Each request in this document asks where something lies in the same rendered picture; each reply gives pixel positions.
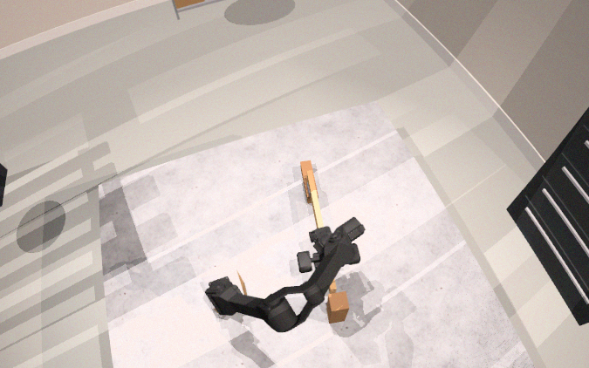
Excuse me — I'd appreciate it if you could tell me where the long tan wooden rail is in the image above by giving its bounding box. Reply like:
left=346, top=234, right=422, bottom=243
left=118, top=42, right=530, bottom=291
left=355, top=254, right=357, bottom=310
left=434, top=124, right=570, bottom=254
left=307, top=170, right=337, bottom=294

